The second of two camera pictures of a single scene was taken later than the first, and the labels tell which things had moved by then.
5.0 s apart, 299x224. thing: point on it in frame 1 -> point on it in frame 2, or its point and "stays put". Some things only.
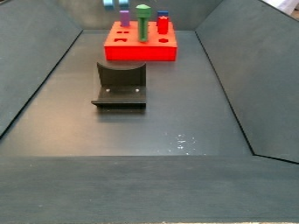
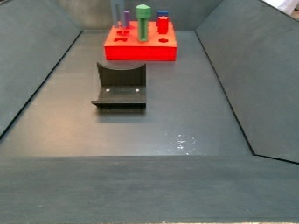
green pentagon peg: [144, 14] stays put
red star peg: [163, 24] stays put
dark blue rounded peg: [163, 13] stays put
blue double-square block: [123, 4] -> [117, 12]
